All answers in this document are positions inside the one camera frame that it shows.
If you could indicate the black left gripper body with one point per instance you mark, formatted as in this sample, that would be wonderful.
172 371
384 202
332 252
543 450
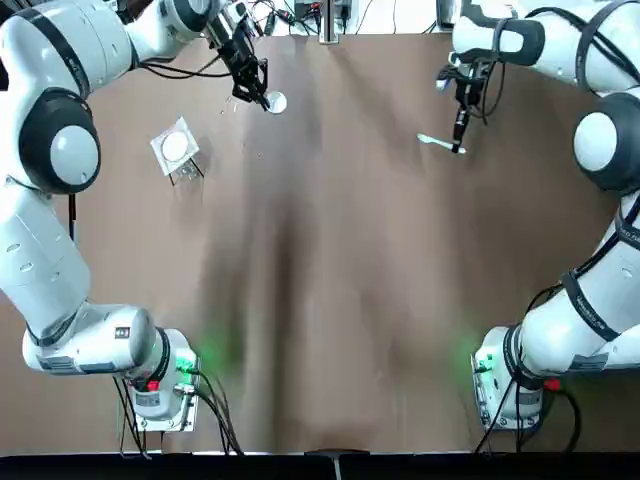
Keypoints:
236 46

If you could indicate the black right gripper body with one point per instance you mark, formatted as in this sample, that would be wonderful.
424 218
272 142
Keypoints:
464 92

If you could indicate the small white spoon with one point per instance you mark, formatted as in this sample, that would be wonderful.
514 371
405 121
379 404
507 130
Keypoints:
440 143

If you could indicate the small white crucible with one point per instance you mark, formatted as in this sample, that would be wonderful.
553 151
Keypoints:
276 102

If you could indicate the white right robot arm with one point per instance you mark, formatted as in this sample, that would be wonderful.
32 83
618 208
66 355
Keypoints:
600 310

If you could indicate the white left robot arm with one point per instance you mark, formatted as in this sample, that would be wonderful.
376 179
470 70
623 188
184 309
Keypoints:
45 240

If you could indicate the aluminium profile post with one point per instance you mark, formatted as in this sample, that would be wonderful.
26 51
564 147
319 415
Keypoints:
329 20

